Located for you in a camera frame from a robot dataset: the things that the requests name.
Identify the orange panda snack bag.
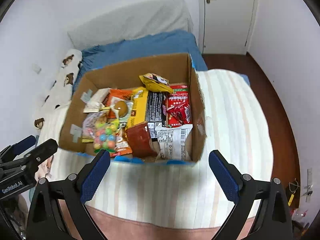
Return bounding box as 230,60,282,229
110,129,132,158

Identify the black snack bag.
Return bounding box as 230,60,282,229
145,91,166,139

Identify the white padded headboard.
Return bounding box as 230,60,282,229
67,0,193,50

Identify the yellow chocolate snack bag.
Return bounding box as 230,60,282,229
127,87,149,128

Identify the brown cardboard box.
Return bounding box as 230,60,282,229
58,54,206,162

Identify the blue pillow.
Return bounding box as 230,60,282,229
73,30,208,92

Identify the braised egg packet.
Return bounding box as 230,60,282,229
110,98,133,123

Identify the striped cat print blanket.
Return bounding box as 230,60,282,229
28,69,275,240

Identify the colourful candy ball bag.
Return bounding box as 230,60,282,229
93,119,120,153

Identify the cream snack packet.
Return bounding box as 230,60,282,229
83,88,110,113

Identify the white bear print pillow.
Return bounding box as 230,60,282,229
34,49,82,129

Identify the yellow panda snack bag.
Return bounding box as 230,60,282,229
139,73,174,94

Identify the white snack packet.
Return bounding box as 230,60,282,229
155,124,193,161

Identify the white door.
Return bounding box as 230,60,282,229
199,0,258,55

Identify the dark red snack bag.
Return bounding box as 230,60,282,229
126,122,158,158

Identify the small red candy packet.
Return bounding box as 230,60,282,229
167,103,191,125

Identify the white wall socket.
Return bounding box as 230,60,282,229
31,63,42,74

